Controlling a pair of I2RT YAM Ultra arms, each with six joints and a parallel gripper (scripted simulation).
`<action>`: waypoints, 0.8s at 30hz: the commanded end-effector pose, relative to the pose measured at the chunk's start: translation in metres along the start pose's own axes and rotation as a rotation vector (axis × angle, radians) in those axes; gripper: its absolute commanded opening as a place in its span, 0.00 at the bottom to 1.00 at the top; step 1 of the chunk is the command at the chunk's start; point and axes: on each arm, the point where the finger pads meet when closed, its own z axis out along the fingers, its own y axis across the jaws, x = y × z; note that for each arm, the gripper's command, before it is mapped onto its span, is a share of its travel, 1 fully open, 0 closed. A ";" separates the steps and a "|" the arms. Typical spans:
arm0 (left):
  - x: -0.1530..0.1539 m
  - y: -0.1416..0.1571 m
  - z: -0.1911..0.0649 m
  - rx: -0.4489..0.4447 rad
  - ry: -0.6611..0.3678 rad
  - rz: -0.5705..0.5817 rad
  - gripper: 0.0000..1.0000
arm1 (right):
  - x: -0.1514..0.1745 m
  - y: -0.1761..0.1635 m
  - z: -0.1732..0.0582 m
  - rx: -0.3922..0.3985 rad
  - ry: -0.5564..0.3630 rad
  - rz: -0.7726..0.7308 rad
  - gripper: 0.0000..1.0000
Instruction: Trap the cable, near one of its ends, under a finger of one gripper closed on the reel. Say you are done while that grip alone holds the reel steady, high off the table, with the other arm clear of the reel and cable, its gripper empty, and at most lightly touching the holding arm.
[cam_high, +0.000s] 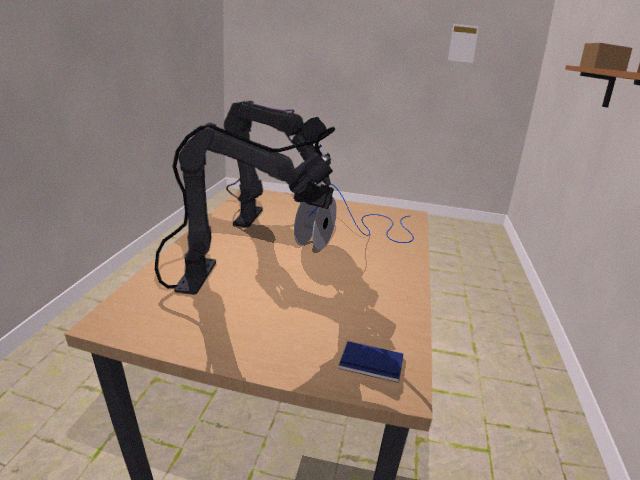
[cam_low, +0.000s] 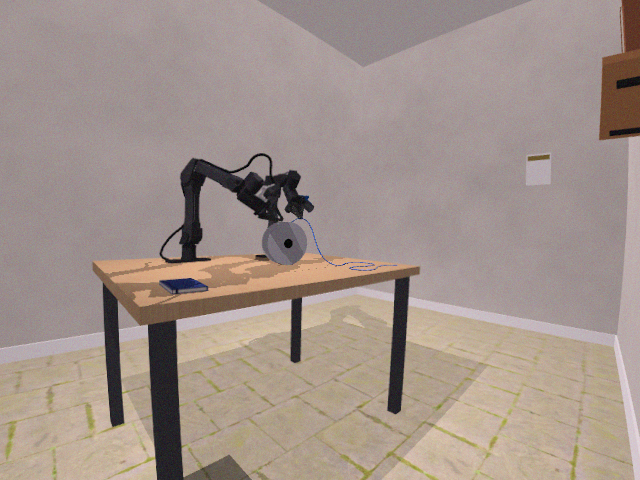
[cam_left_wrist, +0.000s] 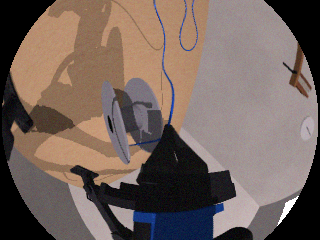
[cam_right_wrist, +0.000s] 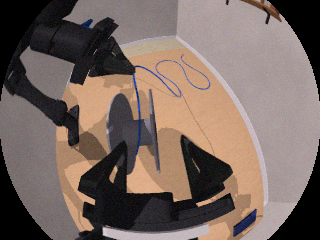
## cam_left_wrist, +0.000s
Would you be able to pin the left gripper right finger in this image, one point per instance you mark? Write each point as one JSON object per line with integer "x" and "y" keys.
{"x": 188, "y": 161}

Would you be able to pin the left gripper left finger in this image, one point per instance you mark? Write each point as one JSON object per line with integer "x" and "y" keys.
{"x": 161, "y": 159}

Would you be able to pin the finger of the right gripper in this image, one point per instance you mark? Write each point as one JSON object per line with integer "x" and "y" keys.
{"x": 139, "y": 178}

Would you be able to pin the grey disc with black centre hole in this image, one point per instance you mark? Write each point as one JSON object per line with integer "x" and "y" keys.
{"x": 140, "y": 110}

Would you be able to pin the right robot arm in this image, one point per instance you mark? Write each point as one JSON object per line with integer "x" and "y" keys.
{"x": 119, "y": 232}

